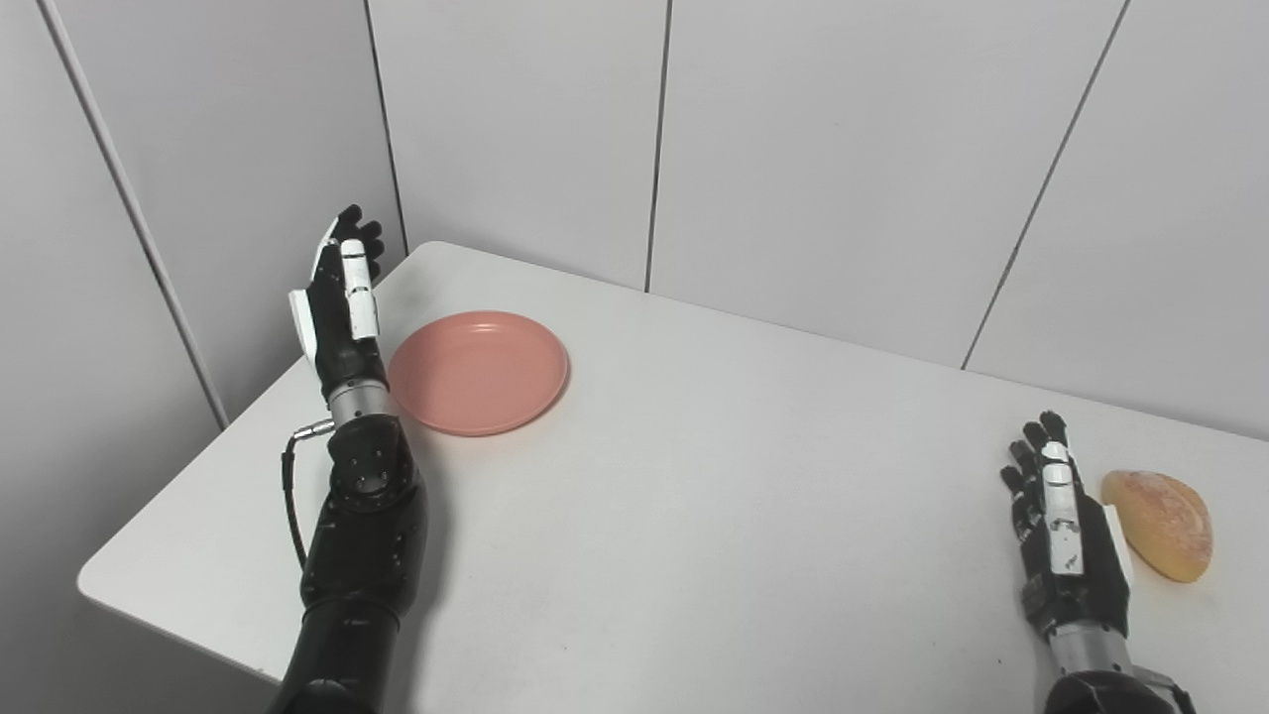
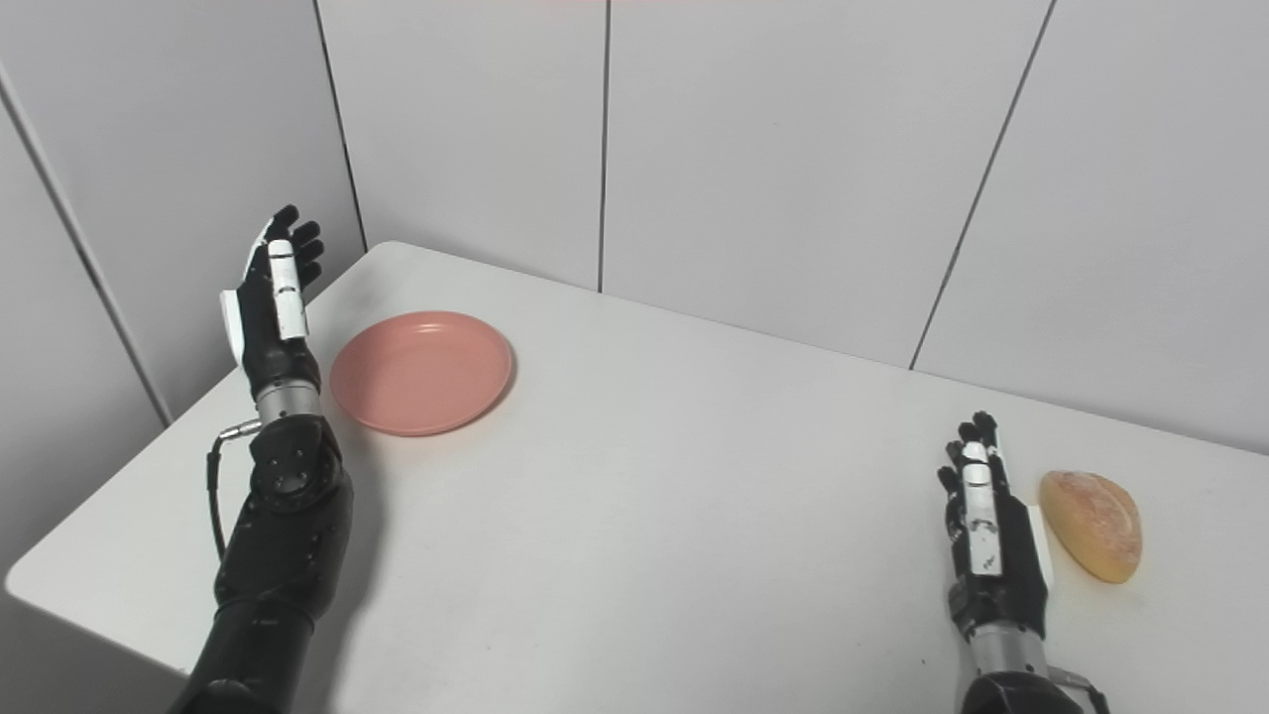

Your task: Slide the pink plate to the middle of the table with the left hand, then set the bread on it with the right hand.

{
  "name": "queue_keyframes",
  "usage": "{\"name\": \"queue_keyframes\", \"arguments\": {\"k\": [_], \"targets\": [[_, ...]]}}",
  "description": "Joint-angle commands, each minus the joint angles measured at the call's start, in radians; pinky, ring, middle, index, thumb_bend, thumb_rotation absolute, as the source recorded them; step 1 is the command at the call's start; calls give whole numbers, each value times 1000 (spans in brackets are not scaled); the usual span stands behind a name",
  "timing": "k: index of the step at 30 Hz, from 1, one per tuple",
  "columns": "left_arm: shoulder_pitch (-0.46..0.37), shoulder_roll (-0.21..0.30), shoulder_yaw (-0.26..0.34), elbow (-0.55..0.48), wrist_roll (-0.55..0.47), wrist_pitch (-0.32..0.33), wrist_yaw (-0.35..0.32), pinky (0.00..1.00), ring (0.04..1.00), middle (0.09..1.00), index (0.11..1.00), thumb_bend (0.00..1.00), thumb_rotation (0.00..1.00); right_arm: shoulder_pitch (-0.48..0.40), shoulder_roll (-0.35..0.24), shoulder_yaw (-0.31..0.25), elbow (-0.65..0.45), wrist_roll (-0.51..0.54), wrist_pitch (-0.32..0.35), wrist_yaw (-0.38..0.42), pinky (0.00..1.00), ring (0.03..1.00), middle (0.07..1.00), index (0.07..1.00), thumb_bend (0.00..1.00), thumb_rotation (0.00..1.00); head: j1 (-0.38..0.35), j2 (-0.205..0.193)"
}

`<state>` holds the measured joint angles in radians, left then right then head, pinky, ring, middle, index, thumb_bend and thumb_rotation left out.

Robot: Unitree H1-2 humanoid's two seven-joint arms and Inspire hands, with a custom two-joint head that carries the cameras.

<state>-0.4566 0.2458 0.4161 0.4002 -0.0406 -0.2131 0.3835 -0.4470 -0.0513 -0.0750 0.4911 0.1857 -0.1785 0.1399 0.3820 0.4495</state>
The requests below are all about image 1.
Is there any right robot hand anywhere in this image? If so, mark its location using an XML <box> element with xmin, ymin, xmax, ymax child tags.
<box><xmin>999</xmin><ymin>411</ymin><xmax>1135</xmax><ymax>640</ymax></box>

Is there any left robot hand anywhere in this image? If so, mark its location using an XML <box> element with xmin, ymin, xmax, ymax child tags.
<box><xmin>288</xmin><ymin>205</ymin><xmax>389</xmax><ymax>402</ymax></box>

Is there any bread roll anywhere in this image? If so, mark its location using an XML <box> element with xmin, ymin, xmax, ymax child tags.
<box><xmin>1100</xmin><ymin>469</ymin><xmax>1214</xmax><ymax>584</ymax></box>

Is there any pink plate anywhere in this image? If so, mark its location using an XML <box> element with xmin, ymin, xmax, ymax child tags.
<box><xmin>387</xmin><ymin>310</ymin><xmax>570</xmax><ymax>437</ymax></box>

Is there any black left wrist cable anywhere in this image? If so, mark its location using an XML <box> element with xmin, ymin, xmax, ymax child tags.
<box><xmin>282</xmin><ymin>418</ymin><xmax>336</xmax><ymax>572</ymax></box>

